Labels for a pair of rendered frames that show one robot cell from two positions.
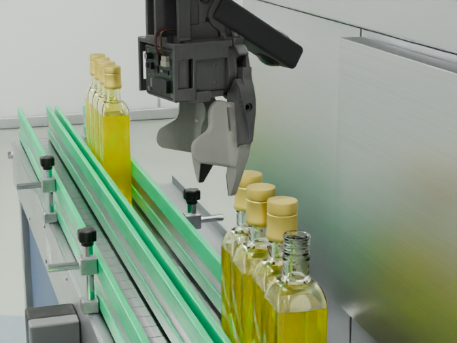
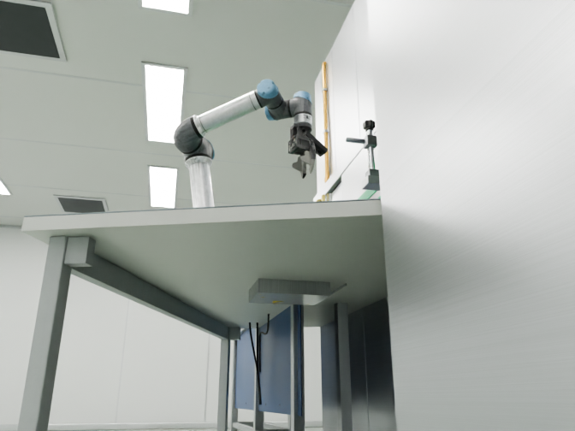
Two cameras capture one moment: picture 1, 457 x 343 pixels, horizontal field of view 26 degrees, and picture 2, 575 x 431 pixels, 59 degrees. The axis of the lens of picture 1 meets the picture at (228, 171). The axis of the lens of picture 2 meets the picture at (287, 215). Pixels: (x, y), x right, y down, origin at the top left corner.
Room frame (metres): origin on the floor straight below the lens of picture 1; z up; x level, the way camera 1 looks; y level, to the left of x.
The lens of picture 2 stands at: (-0.86, -0.04, 0.38)
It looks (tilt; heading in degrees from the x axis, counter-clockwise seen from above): 20 degrees up; 4
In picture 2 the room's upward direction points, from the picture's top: straight up
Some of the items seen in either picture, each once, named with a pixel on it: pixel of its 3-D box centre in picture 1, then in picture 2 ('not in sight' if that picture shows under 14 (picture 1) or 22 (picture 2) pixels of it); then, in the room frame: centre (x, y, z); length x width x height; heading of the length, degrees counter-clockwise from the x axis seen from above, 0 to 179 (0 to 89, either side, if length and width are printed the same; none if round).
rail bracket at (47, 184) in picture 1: (36, 190); not in sight; (1.83, 0.37, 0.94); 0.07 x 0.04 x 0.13; 107
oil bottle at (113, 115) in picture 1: (114, 134); not in sight; (1.97, 0.23, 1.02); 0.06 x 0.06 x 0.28; 17
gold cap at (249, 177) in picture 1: (248, 190); not in sight; (1.15, -0.02, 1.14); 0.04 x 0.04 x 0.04
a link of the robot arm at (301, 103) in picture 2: not in sight; (301, 106); (0.93, 0.03, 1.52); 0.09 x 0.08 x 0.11; 77
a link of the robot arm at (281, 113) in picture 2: not in sight; (278, 108); (0.94, 0.13, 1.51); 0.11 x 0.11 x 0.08; 77
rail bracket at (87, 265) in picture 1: (73, 273); not in sight; (1.39, 0.23, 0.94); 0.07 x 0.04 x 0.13; 107
